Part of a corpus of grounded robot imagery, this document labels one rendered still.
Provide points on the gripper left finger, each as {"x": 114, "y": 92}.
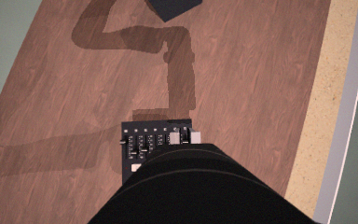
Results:
{"x": 175, "y": 137}

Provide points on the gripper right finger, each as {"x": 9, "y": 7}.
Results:
{"x": 193, "y": 137}

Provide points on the black lighting desk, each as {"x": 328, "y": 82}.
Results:
{"x": 141, "y": 137}

